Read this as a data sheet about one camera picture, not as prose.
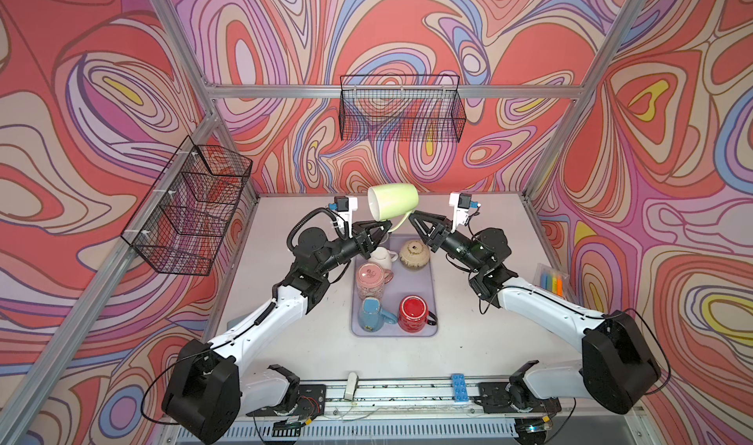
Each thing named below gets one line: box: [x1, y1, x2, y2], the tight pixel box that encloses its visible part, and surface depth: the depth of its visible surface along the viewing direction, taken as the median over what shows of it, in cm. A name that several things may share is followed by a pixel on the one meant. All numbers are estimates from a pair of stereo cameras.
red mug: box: [398, 295, 439, 334], surface depth 83 cm
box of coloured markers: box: [532, 262, 570, 298], surface depth 97 cm
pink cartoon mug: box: [355, 262, 395, 299], surface depth 86 cm
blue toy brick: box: [451, 373, 470, 403], surface depth 76 cm
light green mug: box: [367, 183, 420, 233], surface depth 67 cm
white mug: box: [367, 246, 400, 270], surface depth 92 cm
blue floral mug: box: [358, 296, 398, 333], surface depth 82 cm
